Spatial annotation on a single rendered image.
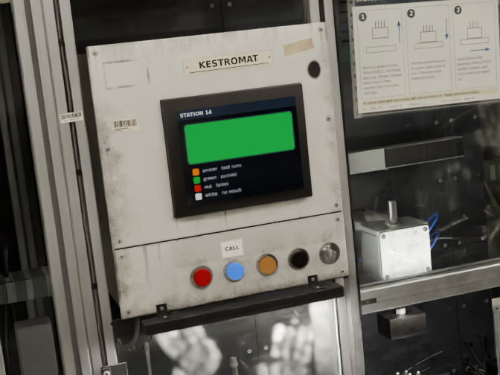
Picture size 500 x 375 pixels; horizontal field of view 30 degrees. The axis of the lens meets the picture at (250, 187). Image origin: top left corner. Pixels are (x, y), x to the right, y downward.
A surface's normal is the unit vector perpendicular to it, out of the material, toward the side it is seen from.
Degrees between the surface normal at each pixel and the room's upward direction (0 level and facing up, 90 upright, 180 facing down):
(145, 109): 90
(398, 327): 90
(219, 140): 90
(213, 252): 90
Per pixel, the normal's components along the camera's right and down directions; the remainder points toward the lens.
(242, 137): 0.31, 0.12
